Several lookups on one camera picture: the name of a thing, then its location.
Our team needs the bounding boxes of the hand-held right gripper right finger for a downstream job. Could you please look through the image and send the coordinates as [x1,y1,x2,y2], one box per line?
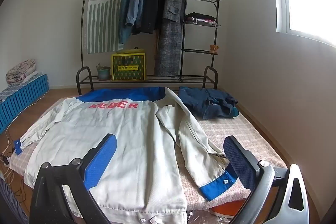
[223,135,310,224]

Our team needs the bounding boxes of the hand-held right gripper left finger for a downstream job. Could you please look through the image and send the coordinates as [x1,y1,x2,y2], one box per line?
[29,133,118,224]

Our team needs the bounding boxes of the white and blue work jacket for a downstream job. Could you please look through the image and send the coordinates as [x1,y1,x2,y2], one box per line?
[14,87,240,224]

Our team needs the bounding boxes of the black metal clothes rack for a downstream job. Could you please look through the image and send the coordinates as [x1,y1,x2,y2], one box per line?
[76,0,223,96]

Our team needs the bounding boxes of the dark folded clothes pile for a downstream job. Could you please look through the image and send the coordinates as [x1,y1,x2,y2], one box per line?
[184,12,217,22]

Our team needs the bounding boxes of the pink checked bed cover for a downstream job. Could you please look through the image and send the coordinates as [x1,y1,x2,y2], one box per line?
[9,98,288,224]

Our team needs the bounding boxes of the clear plastic sheet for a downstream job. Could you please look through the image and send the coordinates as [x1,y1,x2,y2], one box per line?
[186,210,238,224]

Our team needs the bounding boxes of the dark blue folded garment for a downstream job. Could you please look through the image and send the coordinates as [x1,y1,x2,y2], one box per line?
[178,86,239,119]

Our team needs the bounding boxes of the small potted plant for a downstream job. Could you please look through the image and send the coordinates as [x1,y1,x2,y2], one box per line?
[96,63,111,81]

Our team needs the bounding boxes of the yellow green patterned box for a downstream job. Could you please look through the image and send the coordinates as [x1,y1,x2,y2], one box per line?
[111,48,146,81]

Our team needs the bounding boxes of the person's striped trousers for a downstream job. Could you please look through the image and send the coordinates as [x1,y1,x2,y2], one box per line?
[0,179,30,224]

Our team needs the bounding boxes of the blue slatted crate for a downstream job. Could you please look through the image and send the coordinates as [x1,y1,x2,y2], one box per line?
[0,73,50,134]

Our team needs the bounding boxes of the floral quilt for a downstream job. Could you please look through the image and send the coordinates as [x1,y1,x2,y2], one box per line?
[6,59,36,85]

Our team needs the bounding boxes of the striped grey white towel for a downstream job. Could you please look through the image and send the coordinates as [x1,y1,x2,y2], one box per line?
[86,0,133,54]

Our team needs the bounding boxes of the grey plaid coat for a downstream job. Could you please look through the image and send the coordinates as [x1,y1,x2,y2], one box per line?
[154,0,185,77]

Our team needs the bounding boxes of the pink white bag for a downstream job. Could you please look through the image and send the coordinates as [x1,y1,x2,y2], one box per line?
[192,18,217,25]

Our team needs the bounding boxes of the teal hanging shirt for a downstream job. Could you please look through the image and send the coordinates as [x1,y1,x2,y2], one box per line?
[118,0,137,45]

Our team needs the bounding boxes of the black hanging coat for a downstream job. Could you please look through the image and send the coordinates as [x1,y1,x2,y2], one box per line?
[132,0,168,35]

